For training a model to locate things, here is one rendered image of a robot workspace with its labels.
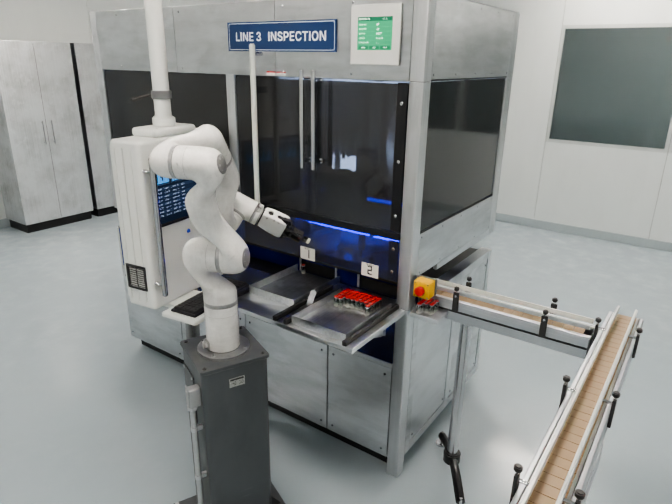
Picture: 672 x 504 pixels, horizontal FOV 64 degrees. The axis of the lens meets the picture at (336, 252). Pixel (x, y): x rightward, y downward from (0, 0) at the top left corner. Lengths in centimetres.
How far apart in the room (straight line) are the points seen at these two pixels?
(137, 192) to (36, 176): 443
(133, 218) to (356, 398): 131
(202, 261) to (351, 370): 103
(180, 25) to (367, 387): 194
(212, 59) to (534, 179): 479
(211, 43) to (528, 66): 460
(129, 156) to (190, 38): 75
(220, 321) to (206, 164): 61
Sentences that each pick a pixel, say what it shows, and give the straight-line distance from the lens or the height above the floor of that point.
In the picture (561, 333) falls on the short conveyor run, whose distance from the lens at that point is 219.
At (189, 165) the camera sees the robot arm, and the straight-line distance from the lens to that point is 161.
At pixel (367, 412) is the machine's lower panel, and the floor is 30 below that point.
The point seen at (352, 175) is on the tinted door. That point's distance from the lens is 226.
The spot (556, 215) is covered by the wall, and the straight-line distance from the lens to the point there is 679.
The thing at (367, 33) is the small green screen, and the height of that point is 197.
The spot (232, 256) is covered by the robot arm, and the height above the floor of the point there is 125.
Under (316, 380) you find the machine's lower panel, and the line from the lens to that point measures 276.
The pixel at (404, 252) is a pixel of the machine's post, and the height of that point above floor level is 114.
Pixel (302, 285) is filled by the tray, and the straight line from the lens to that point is 249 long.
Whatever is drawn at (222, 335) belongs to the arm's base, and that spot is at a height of 94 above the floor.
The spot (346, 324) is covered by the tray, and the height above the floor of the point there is 88.
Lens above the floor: 187
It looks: 20 degrees down
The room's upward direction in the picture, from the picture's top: 1 degrees clockwise
